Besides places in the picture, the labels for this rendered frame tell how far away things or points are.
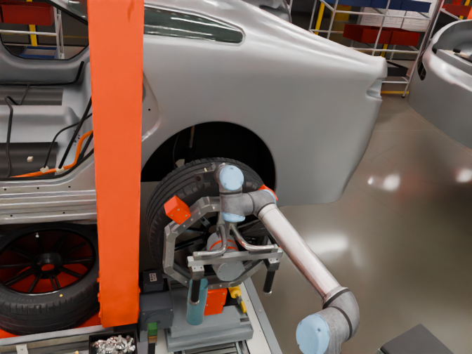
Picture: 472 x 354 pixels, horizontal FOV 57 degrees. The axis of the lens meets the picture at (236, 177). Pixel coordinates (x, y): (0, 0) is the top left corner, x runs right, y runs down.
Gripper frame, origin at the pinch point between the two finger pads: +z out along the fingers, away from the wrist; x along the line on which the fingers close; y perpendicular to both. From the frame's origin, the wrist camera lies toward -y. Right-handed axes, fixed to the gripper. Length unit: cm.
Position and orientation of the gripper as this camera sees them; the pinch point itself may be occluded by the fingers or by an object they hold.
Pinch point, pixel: (210, 171)
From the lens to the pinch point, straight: 198.7
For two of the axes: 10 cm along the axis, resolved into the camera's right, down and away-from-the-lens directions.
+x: -1.5, -9.8, -1.3
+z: -2.3, -0.9, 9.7
